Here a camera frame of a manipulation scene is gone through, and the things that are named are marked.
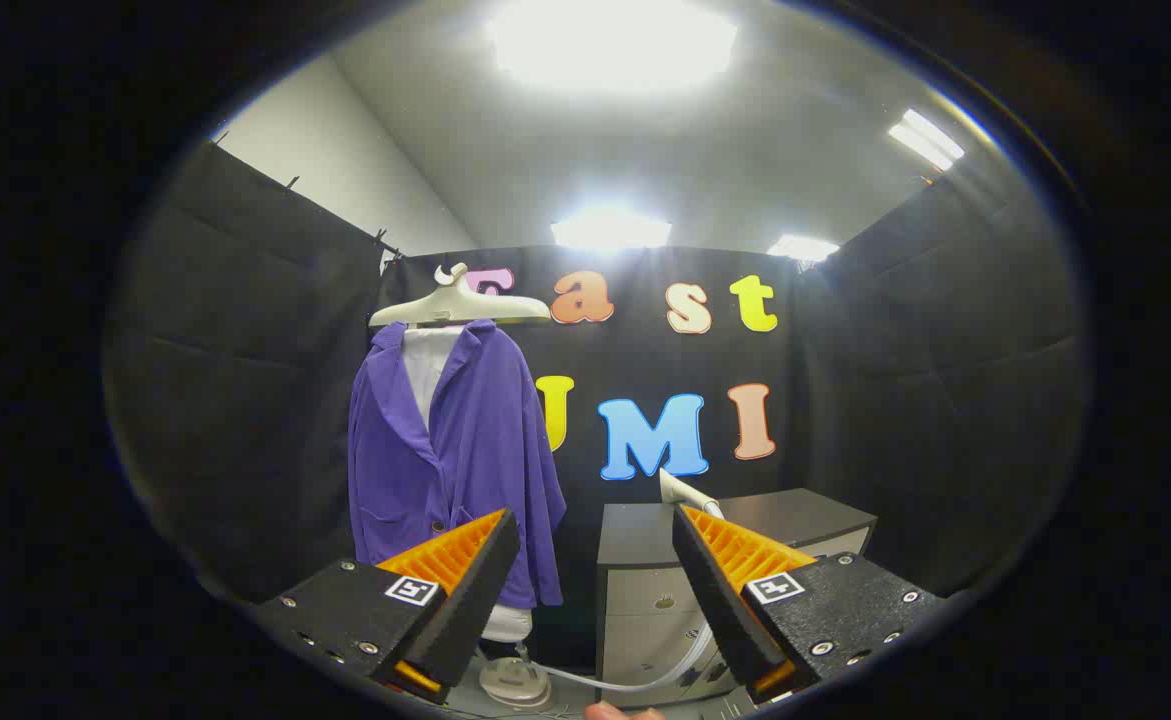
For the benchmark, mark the white ironing form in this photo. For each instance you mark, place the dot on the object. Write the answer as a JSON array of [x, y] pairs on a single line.
[[425, 370]]

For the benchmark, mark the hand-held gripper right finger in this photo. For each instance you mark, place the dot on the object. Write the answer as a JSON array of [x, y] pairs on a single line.
[[720, 600]]

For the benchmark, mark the white garment steamer base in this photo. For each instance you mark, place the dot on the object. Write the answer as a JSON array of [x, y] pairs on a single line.
[[515, 685]]

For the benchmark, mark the grey drawer cabinet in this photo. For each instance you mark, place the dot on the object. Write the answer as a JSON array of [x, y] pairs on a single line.
[[645, 600]]

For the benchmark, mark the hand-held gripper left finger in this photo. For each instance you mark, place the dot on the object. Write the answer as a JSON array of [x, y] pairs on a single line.
[[465, 610]]

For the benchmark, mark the cream plastic clothes hanger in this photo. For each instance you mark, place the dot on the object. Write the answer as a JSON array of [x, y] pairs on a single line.
[[465, 300]]

